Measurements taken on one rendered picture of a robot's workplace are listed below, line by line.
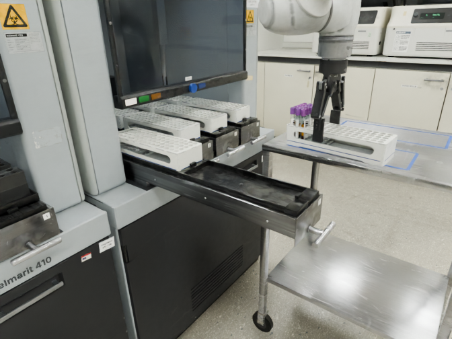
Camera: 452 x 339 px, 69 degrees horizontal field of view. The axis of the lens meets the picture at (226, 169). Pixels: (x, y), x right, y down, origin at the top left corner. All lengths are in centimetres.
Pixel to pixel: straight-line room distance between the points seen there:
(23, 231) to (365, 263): 120
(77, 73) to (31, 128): 17
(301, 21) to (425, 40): 216
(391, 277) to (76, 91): 124
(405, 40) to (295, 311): 213
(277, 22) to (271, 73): 256
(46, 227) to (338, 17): 84
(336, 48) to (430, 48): 201
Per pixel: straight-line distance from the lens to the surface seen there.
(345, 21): 94
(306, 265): 141
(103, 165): 98
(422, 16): 297
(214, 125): 119
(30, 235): 83
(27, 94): 86
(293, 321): 158
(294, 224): 70
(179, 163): 88
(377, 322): 127
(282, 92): 334
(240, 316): 158
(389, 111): 302
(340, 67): 97
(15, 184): 87
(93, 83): 93
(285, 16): 82
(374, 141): 95
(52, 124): 89
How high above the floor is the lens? 117
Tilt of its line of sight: 24 degrees down
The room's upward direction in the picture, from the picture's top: 1 degrees counter-clockwise
